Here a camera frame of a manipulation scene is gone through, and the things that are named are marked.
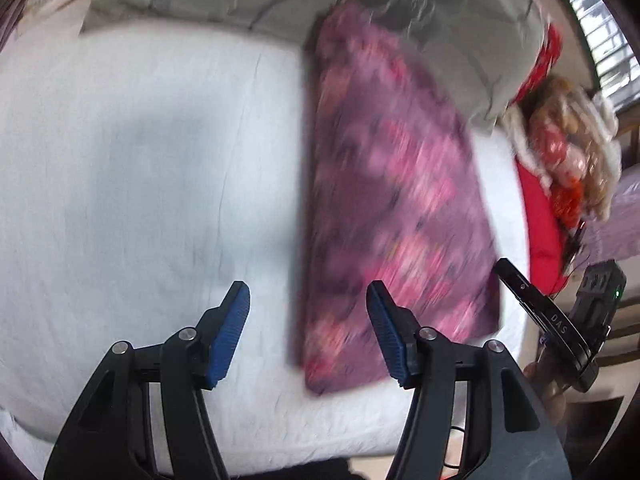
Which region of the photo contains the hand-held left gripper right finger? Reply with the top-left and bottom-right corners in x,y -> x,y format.
366,281 -> 572,480

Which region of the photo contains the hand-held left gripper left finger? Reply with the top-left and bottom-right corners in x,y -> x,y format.
44,281 -> 251,480

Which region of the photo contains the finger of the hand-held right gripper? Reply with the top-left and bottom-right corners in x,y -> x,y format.
494,257 -> 600,392

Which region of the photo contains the purple floral garment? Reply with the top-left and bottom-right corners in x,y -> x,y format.
287,2 -> 503,398

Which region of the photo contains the person's right hand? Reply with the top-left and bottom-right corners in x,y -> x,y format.
522,346 -> 569,427

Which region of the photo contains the red pillow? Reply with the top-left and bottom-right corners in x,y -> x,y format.
516,159 -> 572,297

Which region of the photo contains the lavender cushion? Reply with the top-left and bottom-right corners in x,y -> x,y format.
582,160 -> 640,273

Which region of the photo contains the white quilted bed sheet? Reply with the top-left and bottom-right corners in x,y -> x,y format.
0,15 -> 532,476

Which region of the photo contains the red fabric edge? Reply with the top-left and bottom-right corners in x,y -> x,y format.
517,24 -> 564,104

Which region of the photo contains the window with blinds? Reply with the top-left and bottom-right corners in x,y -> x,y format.
545,0 -> 640,111

